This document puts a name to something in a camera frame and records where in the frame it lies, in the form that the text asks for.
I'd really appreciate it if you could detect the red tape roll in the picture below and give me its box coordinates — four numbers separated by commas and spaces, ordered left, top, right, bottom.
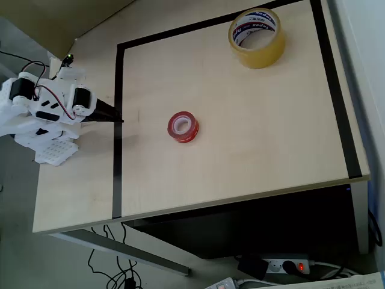
167, 110, 200, 144

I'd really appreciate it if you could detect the large yellow tape roll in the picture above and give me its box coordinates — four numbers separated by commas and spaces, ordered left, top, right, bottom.
227, 8, 287, 70

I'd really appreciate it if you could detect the slanted grey metal table beam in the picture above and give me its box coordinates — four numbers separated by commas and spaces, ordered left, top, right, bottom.
49, 228, 191, 278

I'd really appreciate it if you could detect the small white power strip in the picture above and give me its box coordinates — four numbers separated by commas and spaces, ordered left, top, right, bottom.
204, 276, 239, 289

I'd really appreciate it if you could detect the black power adapter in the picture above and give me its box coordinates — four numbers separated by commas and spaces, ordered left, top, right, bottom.
236, 255, 270, 282

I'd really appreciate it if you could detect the round black plug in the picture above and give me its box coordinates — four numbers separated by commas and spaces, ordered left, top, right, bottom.
282, 259, 299, 276

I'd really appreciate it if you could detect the upright grey table leg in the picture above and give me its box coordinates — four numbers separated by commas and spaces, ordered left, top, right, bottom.
350, 179, 371, 255

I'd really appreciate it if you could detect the printed paper sheet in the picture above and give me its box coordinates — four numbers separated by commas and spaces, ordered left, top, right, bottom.
264, 270, 385, 289

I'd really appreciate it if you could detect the red and black servo wire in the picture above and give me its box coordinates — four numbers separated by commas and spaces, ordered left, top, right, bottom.
22, 61, 76, 120

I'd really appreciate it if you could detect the white perforated base plate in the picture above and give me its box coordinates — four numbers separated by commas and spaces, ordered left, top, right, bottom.
35, 139, 80, 167

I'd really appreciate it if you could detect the thin black cable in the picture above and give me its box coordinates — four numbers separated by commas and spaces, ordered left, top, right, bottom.
0, 50, 25, 61

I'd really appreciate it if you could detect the black floor cable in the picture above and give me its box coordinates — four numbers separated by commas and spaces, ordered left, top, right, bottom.
87, 224, 127, 289
115, 222, 143, 289

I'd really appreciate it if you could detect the grey power cable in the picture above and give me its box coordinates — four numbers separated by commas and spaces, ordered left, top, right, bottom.
235, 278, 282, 287

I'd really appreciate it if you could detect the white power strip red switch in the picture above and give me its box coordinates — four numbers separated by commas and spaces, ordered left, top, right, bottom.
260, 253, 312, 276

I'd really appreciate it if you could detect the white power cable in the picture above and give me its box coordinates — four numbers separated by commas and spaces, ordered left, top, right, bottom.
309, 261, 360, 281

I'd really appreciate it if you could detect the looped black cable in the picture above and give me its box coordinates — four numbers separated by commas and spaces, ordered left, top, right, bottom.
368, 208, 384, 246

